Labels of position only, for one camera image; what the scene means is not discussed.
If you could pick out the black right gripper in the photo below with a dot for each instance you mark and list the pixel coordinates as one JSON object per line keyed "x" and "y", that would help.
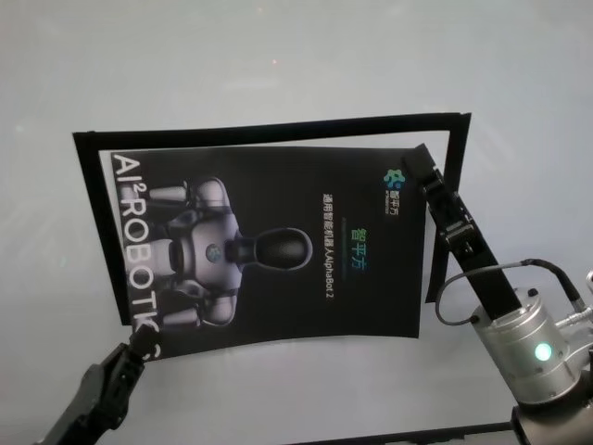
{"x": 486, "y": 278}

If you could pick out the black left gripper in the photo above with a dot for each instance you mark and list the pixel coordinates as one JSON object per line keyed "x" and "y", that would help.
{"x": 90, "y": 403}

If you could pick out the black AI robotics poster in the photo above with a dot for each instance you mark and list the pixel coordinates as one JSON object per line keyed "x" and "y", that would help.
{"x": 287, "y": 199}

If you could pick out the long black tape strip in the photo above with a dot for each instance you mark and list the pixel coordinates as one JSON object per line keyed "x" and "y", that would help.
{"x": 278, "y": 131}

